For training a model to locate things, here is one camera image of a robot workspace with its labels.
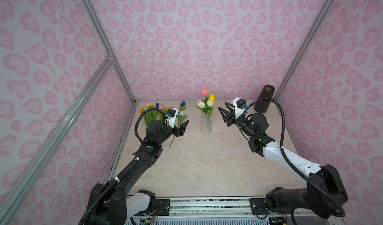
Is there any pink tulip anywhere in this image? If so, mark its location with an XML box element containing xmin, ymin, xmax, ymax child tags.
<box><xmin>201</xmin><ymin>88</ymin><xmax>209</xmax><ymax>103</ymax></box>

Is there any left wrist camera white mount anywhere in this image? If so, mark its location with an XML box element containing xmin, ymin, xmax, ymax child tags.
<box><xmin>166</xmin><ymin>108</ymin><xmax>179</xmax><ymax>129</ymax></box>

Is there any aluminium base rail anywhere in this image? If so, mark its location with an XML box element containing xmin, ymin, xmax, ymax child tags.
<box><xmin>80</xmin><ymin>195</ymin><xmax>345</xmax><ymax>225</ymax></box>

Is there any cream white tulip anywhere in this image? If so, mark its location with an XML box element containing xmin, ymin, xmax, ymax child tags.
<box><xmin>206</xmin><ymin>99</ymin><xmax>214</xmax><ymax>116</ymax></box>

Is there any yellow tulip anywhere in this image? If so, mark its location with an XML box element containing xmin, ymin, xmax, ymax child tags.
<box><xmin>209</xmin><ymin>94</ymin><xmax>215</xmax><ymax>103</ymax></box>

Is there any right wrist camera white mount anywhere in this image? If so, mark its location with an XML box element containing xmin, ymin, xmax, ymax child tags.
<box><xmin>232</xmin><ymin>97</ymin><xmax>248</xmax><ymax>119</ymax></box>

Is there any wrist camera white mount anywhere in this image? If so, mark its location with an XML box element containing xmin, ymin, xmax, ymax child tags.
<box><xmin>232</xmin><ymin>97</ymin><xmax>248</xmax><ymax>119</ymax></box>
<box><xmin>166</xmin><ymin>108</ymin><xmax>179</xmax><ymax>129</ymax></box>

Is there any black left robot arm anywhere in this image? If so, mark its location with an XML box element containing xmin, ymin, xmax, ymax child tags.
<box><xmin>79</xmin><ymin>107</ymin><xmax>188</xmax><ymax>225</ymax></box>

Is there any black tapered vase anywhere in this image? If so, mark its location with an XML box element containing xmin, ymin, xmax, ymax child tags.
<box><xmin>254</xmin><ymin>85</ymin><xmax>275</xmax><ymax>113</ymax></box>

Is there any diagonal aluminium frame bar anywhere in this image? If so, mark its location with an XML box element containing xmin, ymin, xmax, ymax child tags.
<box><xmin>1</xmin><ymin>58</ymin><xmax>114</xmax><ymax>225</ymax></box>

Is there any white blue-tinged tulip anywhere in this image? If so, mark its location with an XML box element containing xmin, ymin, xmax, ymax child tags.
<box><xmin>169</xmin><ymin>106</ymin><xmax>187</xmax><ymax>148</ymax></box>

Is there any bunch of artificial tulips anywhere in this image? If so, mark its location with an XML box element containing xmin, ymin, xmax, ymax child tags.
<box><xmin>139</xmin><ymin>102</ymin><xmax>169</xmax><ymax>127</ymax></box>

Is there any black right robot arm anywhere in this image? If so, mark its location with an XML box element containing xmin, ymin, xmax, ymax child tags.
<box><xmin>218</xmin><ymin>98</ymin><xmax>349</xmax><ymax>223</ymax></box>

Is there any clear glass vase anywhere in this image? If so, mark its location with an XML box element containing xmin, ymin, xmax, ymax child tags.
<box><xmin>199</xmin><ymin>113</ymin><xmax>212</xmax><ymax>135</ymax></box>

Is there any blue tulip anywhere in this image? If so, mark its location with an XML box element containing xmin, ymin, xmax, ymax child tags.
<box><xmin>179</xmin><ymin>101</ymin><xmax>187</xmax><ymax>116</ymax></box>

